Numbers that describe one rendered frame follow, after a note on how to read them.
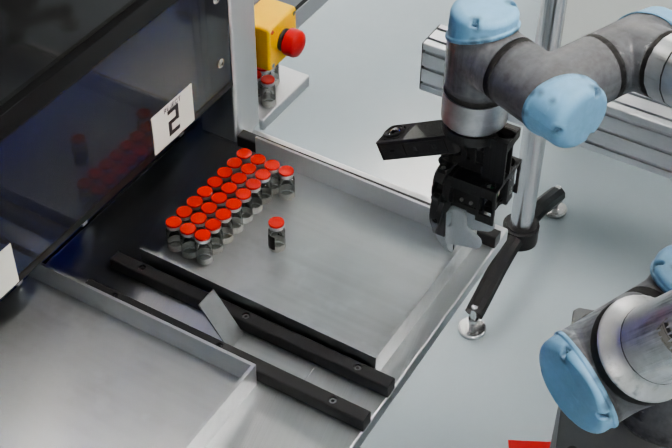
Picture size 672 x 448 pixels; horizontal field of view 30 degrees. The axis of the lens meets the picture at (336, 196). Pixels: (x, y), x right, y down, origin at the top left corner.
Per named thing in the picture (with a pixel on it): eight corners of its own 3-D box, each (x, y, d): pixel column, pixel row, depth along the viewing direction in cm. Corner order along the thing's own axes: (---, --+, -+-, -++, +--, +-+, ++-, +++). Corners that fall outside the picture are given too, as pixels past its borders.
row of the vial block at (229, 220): (192, 262, 159) (190, 236, 156) (270, 182, 171) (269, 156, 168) (206, 268, 159) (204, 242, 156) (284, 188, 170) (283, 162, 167)
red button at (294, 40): (271, 56, 177) (270, 32, 174) (286, 42, 179) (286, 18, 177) (294, 64, 175) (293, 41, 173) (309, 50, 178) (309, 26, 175)
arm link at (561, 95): (640, 64, 127) (564, 15, 133) (559, 104, 122) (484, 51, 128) (628, 125, 132) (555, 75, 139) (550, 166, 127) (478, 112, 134)
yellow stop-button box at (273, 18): (228, 57, 179) (225, 15, 174) (255, 32, 184) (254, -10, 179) (272, 73, 176) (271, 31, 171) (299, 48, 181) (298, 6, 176)
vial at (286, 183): (275, 197, 169) (274, 171, 166) (284, 188, 170) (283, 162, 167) (289, 203, 168) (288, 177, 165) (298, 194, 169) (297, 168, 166)
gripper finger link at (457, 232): (473, 278, 153) (479, 223, 147) (430, 261, 155) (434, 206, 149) (484, 263, 155) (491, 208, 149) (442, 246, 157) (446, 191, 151)
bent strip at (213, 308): (201, 337, 150) (197, 304, 146) (215, 321, 152) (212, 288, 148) (301, 384, 145) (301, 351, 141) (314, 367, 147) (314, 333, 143)
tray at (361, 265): (142, 268, 159) (139, 248, 157) (257, 155, 175) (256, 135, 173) (375, 377, 146) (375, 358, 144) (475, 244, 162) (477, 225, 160)
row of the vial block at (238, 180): (178, 255, 160) (175, 229, 157) (256, 176, 172) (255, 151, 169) (192, 262, 159) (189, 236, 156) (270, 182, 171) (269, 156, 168)
